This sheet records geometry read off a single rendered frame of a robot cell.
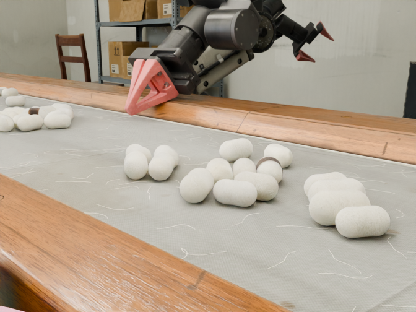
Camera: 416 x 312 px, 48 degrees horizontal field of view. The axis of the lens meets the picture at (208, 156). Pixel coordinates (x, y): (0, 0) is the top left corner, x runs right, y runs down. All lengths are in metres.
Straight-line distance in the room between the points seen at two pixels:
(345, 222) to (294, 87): 2.71
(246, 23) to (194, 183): 0.40
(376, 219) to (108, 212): 0.17
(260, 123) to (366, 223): 0.30
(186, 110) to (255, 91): 2.56
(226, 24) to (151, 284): 0.53
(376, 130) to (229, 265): 0.29
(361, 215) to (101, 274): 0.15
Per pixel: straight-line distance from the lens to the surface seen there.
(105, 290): 0.17
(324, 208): 0.28
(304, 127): 0.52
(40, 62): 5.54
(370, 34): 2.67
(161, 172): 0.37
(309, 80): 2.90
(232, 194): 0.31
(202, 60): 1.16
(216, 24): 0.68
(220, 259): 0.25
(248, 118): 0.57
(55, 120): 0.62
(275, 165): 0.36
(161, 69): 0.67
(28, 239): 0.22
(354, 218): 0.27
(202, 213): 0.31
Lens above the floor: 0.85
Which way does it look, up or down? 14 degrees down
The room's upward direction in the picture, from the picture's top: straight up
